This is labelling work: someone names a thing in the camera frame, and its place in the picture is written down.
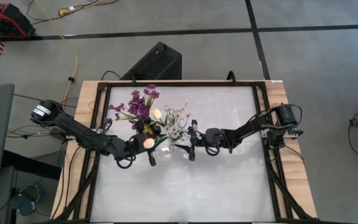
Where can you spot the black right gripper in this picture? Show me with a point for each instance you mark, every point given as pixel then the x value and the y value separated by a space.
pixel 208 138

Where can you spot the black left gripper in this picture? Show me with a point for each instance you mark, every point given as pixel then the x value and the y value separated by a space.
pixel 137 146

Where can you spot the purple flower bunch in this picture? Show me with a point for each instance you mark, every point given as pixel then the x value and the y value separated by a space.
pixel 118 108
pixel 138 107

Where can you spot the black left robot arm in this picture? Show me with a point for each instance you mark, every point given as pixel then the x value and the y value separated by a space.
pixel 73 130

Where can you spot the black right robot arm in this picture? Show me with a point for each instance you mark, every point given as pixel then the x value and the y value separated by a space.
pixel 247 129

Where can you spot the clear glass vase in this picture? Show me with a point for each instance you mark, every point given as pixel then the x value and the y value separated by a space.
pixel 171 147

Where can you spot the yellow glass vase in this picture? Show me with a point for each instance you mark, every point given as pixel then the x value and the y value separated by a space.
pixel 148 130

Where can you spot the black computer tower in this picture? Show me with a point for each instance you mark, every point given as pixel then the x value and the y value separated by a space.
pixel 157 62

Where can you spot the black desk base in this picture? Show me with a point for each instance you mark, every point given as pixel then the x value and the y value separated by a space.
pixel 33 165

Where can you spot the dark round headphones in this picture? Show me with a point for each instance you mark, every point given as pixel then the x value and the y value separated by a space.
pixel 26 202

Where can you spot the red and black case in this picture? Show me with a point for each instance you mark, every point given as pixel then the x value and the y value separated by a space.
pixel 5 21

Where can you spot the black table frame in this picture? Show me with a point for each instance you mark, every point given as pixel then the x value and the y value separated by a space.
pixel 182 84

